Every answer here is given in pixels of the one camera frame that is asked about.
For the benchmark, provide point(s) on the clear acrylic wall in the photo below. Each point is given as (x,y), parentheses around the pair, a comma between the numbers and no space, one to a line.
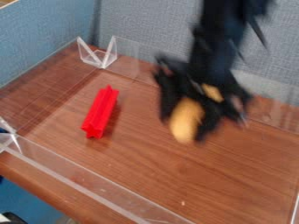
(275,100)
(86,195)

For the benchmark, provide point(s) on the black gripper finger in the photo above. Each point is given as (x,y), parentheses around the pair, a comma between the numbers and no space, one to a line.
(232,108)

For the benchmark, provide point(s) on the yellow toy corn cob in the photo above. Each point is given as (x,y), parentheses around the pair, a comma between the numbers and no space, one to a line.
(188,113)

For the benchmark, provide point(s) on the red star-shaped block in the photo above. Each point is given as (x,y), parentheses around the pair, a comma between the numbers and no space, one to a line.
(100,112)

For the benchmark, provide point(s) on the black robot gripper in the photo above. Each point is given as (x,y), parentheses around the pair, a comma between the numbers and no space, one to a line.
(218,35)

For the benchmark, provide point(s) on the clear acrylic back wall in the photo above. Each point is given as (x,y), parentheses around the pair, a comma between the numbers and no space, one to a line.
(275,100)

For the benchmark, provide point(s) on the clear acrylic left bracket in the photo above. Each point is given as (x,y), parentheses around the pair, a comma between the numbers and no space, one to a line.
(8,137)

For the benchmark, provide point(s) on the clear acrylic front wall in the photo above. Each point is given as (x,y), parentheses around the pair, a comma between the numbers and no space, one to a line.
(86,195)

